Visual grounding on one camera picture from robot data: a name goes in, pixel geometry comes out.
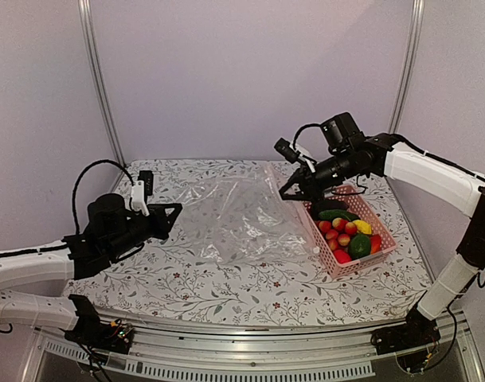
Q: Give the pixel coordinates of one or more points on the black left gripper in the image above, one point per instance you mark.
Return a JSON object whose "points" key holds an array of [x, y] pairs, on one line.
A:
{"points": [[163, 224]]}

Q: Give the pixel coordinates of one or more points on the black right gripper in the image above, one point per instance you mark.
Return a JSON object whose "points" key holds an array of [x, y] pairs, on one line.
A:
{"points": [[311, 189]]}

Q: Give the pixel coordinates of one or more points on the clear zip top bag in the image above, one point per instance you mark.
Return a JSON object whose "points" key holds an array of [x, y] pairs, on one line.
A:
{"points": [[240, 218]]}

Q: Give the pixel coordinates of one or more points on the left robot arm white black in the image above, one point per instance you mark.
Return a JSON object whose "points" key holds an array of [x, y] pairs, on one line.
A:
{"points": [[113, 233]]}

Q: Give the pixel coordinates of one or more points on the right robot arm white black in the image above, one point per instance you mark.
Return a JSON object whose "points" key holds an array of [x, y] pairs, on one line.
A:
{"points": [[353, 153]]}

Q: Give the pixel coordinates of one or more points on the dark purple eggplant toy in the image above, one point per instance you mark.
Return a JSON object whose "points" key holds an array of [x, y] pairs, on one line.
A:
{"points": [[324, 205]]}

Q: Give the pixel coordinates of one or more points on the green cucumber toy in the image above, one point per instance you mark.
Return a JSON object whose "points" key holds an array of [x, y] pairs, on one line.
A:
{"points": [[332, 214]]}

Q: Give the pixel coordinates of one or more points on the red yellow peach toy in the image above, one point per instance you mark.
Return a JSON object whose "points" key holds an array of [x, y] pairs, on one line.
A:
{"points": [[324, 226]]}

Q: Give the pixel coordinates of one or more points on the pink perforated plastic basket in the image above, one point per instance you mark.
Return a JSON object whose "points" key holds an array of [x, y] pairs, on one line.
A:
{"points": [[356, 205]]}

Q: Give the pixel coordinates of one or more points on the red yellow apple toy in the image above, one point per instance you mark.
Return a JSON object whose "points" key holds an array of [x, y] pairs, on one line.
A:
{"points": [[339, 224]]}

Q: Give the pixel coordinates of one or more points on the small red peach toy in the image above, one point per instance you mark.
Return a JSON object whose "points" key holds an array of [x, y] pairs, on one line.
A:
{"points": [[343, 240]]}

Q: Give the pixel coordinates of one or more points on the floral patterned tablecloth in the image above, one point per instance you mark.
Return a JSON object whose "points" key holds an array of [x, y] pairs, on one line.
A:
{"points": [[171, 281]]}

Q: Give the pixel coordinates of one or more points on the yellow lemon toy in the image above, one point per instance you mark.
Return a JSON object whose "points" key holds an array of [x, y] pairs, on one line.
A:
{"points": [[363, 227]]}

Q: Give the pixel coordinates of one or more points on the red strawberry toy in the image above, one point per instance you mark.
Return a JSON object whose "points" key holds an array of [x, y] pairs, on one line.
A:
{"points": [[342, 256]]}

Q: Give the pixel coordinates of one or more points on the orange red mango toy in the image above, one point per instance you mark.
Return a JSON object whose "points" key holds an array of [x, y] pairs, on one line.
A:
{"points": [[376, 243]]}

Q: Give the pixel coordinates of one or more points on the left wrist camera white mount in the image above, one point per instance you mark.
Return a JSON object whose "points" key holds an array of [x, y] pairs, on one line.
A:
{"points": [[140, 191]]}

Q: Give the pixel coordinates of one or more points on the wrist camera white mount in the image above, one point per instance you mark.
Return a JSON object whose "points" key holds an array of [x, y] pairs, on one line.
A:
{"points": [[293, 152], [140, 191]]}

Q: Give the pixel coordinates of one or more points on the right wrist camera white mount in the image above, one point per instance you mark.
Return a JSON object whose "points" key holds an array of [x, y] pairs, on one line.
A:
{"points": [[293, 152]]}

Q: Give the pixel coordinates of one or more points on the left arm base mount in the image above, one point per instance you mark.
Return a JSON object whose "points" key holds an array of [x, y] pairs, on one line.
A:
{"points": [[90, 331]]}

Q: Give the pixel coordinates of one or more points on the front aluminium rail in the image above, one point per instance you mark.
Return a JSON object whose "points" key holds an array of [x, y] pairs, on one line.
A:
{"points": [[173, 350]]}

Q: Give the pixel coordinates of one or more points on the right aluminium frame post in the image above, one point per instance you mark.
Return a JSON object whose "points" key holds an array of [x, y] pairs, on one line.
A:
{"points": [[412, 46]]}

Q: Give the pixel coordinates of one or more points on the aluminium frame post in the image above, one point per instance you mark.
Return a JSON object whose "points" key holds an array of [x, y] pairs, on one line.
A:
{"points": [[87, 25], [412, 46]]}

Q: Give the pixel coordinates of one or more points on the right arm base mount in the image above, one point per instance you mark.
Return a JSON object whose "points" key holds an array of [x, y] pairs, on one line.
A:
{"points": [[416, 331]]}

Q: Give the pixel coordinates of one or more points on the left aluminium frame post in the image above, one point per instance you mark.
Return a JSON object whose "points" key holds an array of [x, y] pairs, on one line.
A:
{"points": [[87, 25]]}

